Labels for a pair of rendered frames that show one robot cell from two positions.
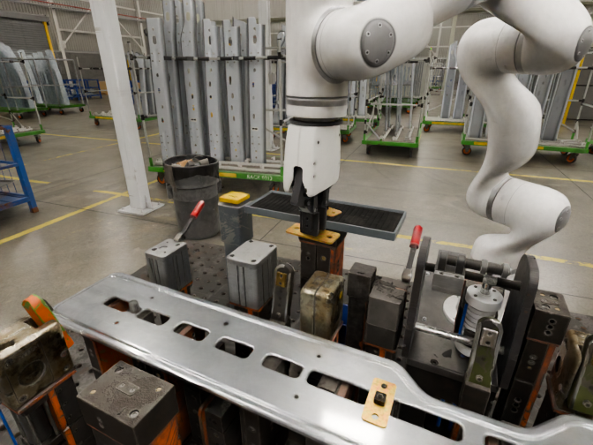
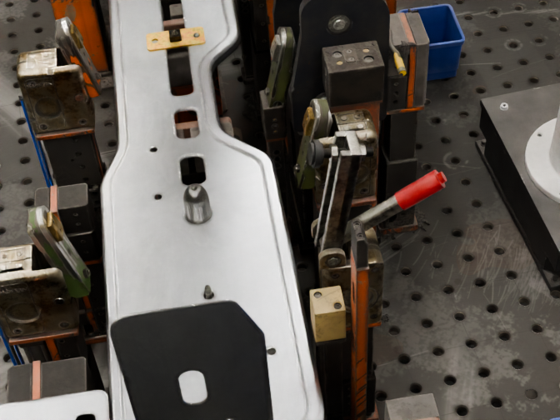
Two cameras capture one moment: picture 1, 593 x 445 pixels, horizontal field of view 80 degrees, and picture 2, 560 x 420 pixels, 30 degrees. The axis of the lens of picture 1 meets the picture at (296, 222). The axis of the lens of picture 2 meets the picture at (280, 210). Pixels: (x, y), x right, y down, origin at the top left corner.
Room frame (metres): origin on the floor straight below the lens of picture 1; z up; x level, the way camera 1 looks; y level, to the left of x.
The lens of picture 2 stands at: (-0.11, -1.22, 1.96)
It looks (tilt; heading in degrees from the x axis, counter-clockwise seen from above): 48 degrees down; 59
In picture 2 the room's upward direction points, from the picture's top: 4 degrees counter-clockwise
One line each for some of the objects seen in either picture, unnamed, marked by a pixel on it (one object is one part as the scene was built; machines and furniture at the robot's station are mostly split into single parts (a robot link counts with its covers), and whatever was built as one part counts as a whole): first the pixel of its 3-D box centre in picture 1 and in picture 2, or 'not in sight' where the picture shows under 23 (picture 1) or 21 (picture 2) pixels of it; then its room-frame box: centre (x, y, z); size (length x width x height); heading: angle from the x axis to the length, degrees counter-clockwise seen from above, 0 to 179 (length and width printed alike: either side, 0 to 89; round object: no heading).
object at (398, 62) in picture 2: not in sight; (393, 47); (0.55, -0.42, 1.09); 0.10 x 0.01 x 0.01; 65
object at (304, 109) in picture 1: (317, 107); not in sight; (0.51, -0.03, 1.43); 0.09 x 0.08 x 0.03; 149
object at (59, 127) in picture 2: not in sight; (72, 148); (0.20, -0.11, 0.87); 0.12 x 0.09 x 0.35; 155
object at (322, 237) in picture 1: (312, 230); not in sight; (0.51, -0.03, 1.24); 0.08 x 0.04 x 0.01; 59
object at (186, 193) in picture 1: (195, 197); not in sight; (3.12, 0.95, 0.36); 0.54 x 0.50 x 0.73; 159
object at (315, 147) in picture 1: (315, 152); not in sight; (0.51, -0.03, 1.36); 0.10 x 0.07 x 0.11; 149
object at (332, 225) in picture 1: (323, 212); not in sight; (0.79, -0.07, 1.16); 0.37 x 0.14 x 0.02; 65
